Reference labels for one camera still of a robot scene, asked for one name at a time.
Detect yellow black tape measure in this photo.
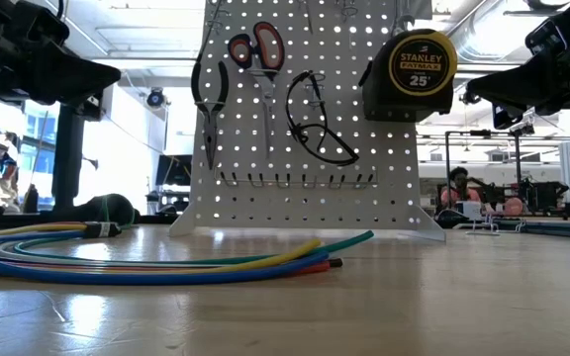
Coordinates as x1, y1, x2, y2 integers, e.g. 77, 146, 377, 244
358, 28, 459, 100

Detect chrome combination wrench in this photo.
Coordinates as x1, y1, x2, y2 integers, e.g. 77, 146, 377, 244
392, 0, 416, 37

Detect black handled pliers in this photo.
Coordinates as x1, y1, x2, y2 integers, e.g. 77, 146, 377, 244
190, 48, 231, 171

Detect maroon handled scissors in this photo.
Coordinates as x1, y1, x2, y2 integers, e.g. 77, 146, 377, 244
227, 21, 286, 159

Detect coloured wire bundle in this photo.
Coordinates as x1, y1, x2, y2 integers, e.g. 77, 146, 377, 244
0, 221, 375, 287

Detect clear safety glasses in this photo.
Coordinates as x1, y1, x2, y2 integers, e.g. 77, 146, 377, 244
285, 69, 360, 167

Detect white metal pegboard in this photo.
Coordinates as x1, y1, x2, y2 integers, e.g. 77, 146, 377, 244
168, 0, 447, 242

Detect black pole rig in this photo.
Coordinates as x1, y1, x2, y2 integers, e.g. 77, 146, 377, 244
443, 129, 526, 199

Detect black background equipment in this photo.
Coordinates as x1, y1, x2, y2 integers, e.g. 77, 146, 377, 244
482, 177, 569, 219

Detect white background container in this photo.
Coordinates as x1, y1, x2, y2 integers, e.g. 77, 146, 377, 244
457, 200, 485, 222

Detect small dark bottle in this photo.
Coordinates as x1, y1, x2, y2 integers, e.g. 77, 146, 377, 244
21, 183, 40, 214

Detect black computer monitor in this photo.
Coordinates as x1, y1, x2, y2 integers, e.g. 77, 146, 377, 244
154, 154, 194, 188

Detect multi prong tool rack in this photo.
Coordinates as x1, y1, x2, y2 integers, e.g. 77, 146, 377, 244
214, 167, 379, 191

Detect black upright post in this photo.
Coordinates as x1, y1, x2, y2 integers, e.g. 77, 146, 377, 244
50, 103, 87, 214

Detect round black ceiling camera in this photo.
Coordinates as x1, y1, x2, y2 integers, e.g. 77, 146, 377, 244
144, 87, 167, 110

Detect double ring wire hook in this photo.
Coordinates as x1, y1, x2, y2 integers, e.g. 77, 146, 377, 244
336, 0, 360, 22
204, 0, 228, 34
304, 72, 327, 108

